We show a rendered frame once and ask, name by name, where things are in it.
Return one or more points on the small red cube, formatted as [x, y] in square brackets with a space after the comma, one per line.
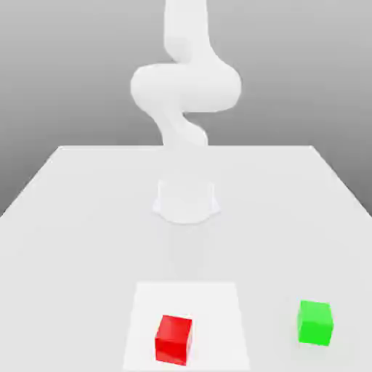
[173, 340]

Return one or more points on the small green cube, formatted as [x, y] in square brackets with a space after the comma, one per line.
[315, 323]

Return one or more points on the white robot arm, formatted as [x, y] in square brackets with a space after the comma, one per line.
[186, 87]

